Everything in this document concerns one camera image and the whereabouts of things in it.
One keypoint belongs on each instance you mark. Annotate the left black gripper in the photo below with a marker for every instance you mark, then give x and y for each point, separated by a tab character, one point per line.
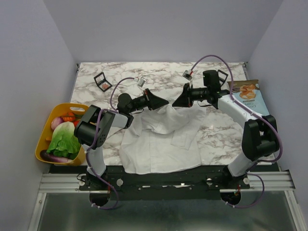
153	102

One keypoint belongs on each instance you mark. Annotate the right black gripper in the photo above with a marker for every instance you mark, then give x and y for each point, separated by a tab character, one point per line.
186	95

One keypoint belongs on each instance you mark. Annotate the round shirt label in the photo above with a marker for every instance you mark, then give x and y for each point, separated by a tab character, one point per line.
171	101

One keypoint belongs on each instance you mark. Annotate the white button shirt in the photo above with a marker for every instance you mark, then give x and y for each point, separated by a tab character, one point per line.
159	141

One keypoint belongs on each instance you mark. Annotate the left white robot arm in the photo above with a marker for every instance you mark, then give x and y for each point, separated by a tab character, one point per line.
95	124

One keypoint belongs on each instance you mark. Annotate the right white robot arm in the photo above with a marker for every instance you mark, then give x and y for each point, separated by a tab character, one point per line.
259	132

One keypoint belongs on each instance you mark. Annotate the blue chips bag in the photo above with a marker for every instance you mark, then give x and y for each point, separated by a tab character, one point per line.
248	93

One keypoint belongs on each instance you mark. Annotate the orange toy carrot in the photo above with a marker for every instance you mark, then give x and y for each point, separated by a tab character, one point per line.
71	117

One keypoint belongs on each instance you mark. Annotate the green toy lettuce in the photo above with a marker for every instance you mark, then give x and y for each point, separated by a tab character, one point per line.
64	143

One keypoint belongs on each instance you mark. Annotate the purple toy onion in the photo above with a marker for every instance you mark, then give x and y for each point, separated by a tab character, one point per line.
56	122

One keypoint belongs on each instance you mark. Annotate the purple toy eggplant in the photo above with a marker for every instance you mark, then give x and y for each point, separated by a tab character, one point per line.
49	157

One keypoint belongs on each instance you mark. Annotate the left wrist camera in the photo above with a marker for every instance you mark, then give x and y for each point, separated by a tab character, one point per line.
141	81

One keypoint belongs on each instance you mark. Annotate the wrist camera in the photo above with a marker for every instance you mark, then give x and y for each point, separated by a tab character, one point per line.
188	75
141	81

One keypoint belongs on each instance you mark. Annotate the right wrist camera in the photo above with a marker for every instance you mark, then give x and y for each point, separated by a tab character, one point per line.
188	75

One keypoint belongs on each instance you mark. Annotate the left black frame stand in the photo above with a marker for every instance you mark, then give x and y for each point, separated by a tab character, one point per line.
101	79

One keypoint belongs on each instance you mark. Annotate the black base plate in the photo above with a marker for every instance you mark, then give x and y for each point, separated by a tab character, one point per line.
196	183

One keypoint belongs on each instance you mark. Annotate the aluminium rail frame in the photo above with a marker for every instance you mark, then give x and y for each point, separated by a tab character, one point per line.
68	183

